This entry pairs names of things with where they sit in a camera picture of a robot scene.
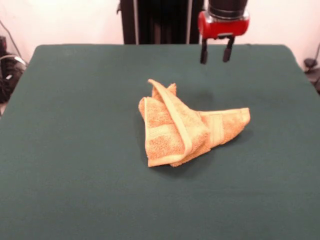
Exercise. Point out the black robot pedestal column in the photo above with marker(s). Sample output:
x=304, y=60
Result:
x=160, y=22

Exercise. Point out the orange terry towel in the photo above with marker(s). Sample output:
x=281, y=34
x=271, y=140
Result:
x=162, y=120

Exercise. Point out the dark green table cloth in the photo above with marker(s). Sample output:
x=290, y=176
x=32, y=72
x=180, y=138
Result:
x=75, y=150

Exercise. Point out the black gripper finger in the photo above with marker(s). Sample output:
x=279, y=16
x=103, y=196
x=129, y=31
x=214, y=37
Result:
x=204, y=53
x=227, y=53

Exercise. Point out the black floor device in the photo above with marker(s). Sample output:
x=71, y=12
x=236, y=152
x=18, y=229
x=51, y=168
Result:
x=312, y=72

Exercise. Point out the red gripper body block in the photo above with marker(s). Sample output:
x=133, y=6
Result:
x=225, y=27

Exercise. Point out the small black box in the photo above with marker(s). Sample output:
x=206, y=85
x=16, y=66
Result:
x=2, y=43

